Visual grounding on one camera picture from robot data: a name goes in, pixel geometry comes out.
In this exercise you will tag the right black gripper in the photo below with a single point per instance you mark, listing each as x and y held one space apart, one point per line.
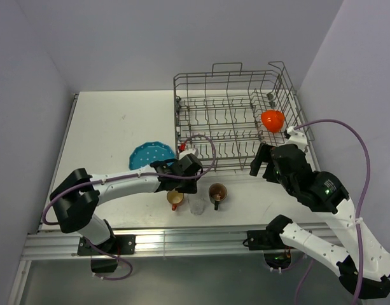
261 154

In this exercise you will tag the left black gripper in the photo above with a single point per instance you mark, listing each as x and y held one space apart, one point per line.
191 188

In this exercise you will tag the orange ceramic cup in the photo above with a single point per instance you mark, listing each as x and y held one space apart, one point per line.
175 199

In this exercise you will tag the orange bowl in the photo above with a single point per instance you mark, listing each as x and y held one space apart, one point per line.
273 120

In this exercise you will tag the clear glass tumbler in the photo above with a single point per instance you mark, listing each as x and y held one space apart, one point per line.
197 204

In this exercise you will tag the dark brown mug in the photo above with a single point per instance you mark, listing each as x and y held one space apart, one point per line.
217 193

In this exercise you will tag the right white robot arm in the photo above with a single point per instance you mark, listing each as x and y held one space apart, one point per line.
360 258

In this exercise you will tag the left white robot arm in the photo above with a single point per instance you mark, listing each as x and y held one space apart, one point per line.
77 197

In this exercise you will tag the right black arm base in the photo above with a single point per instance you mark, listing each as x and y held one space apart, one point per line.
259 240

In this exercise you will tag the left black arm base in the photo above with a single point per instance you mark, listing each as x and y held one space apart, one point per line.
123 244

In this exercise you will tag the blue polka dot plate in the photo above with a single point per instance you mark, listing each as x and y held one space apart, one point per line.
149 152

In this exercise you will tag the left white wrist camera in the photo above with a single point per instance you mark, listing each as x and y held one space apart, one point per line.
184 150

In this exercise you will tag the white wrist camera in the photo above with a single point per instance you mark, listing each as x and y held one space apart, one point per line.
297 138
184 150

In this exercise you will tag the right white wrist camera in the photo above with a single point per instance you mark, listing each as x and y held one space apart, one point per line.
297 138

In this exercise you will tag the grey wire dish rack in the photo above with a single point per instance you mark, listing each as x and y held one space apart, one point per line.
223 107

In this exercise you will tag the aluminium mounting rail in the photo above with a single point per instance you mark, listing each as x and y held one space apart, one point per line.
189 241

